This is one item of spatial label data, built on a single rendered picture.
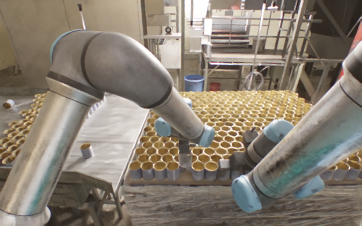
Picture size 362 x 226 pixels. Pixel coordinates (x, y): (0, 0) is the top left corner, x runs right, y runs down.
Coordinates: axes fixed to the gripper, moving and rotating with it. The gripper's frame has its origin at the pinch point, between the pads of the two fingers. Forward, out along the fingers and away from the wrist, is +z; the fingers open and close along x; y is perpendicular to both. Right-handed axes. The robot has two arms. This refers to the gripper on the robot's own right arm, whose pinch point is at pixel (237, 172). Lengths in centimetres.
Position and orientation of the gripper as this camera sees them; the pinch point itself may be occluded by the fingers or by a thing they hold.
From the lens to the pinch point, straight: 78.6
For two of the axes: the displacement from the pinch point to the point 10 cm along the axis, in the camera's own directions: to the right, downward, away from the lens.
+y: 0.4, 7.9, -6.2
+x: 9.9, 0.7, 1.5
